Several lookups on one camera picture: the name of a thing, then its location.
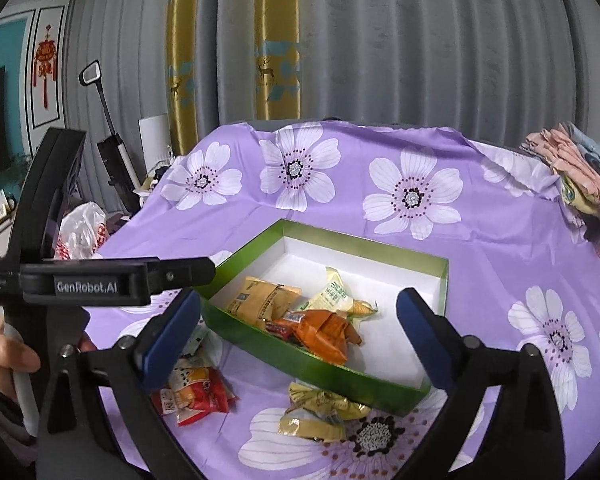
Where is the tan barcode snack packet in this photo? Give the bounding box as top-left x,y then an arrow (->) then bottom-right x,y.
224,276 -> 302,330

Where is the orange snack bag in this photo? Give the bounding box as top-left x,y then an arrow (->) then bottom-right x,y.
265,310 -> 363,365

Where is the yellow striped snack packet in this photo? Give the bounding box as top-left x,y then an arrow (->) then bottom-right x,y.
277,382 -> 372,443

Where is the person's left hand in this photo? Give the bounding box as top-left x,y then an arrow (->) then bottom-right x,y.
0,322 -> 41,403

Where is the red beige snack packet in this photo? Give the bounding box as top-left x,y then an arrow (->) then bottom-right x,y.
150,356 -> 237,426

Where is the white red plastic bag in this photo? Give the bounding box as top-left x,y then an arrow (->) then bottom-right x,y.
54,202 -> 109,260

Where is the silver white snack bag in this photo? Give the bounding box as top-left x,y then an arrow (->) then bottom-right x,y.
181,322 -> 223,368

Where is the green cardboard box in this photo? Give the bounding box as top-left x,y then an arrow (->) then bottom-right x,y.
198,220 -> 450,415

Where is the stick vacuum cleaner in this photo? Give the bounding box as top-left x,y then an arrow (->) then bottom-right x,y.
78,60 -> 140,214

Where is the pale yellow green snack packet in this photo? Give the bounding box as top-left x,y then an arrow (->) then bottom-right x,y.
298,266 -> 378,321

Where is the white board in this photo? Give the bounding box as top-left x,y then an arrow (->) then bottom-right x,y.
138,114 -> 173,171

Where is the red chinese knot decoration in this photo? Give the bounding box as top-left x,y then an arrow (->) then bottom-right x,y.
32,24 -> 58,110

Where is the stack of folded cloths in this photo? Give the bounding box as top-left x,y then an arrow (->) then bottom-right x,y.
520,122 -> 600,219

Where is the grey curtain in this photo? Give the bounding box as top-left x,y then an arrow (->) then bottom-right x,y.
62,0 -> 600,209

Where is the gold patterned curtain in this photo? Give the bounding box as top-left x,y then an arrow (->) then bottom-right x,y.
166,0 -> 301,154

